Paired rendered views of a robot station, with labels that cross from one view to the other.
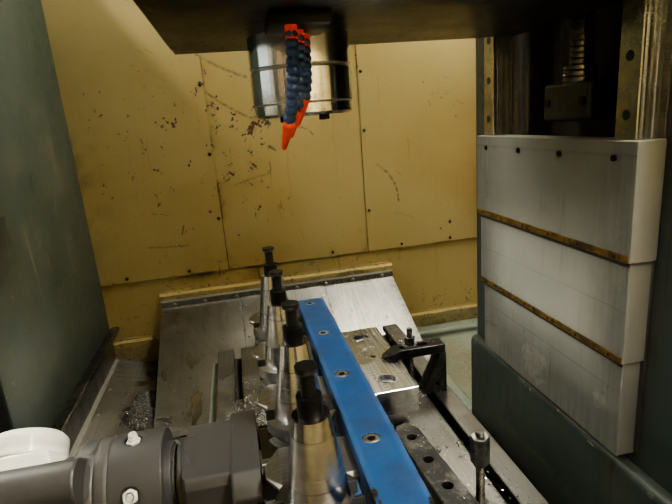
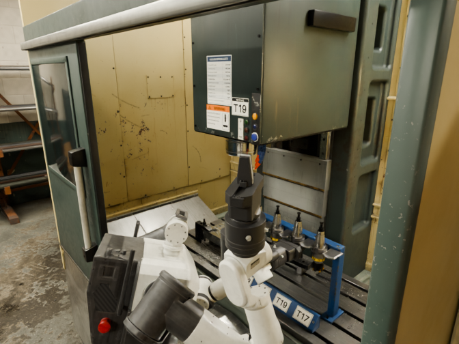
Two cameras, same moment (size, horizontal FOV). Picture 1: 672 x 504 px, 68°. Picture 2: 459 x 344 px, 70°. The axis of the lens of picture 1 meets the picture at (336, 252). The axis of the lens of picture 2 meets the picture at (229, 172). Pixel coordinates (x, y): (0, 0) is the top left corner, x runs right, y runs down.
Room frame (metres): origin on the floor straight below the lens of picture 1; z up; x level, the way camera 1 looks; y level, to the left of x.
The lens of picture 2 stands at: (-0.52, 0.92, 1.88)
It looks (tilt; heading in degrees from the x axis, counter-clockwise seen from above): 17 degrees down; 329
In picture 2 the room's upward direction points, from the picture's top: straight up
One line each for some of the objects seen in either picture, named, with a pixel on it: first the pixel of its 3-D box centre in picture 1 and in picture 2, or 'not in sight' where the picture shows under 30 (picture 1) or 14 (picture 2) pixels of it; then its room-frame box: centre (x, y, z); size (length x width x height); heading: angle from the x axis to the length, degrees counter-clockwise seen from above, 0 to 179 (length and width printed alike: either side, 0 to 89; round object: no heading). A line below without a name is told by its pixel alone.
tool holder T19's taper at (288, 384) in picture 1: (296, 376); (298, 228); (0.40, 0.04, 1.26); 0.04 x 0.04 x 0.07
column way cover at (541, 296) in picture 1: (544, 271); (292, 192); (0.93, -0.40, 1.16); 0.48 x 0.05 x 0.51; 11
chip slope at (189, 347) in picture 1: (295, 353); (175, 236); (1.51, 0.16, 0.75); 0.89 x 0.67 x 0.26; 101
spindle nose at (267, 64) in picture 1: (301, 77); (241, 141); (0.85, 0.03, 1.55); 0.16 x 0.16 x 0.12
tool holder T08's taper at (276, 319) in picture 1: (282, 331); (276, 220); (0.51, 0.07, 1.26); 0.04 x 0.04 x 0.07
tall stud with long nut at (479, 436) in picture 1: (480, 469); not in sight; (0.63, -0.18, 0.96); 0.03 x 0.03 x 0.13
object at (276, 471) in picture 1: (309, 464); (307, 244); (0.35, 0.04, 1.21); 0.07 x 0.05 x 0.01; 101
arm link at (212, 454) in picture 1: (192, 472); (281, 252); (0.38, 0.14, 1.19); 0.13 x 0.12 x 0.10; 11
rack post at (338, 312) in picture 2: not in sight; (335, 284); (0.25, -0.04, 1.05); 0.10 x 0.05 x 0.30; 101
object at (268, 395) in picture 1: (292, 395); (286, 234); (0.45, 0.06, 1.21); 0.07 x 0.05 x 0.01; 101
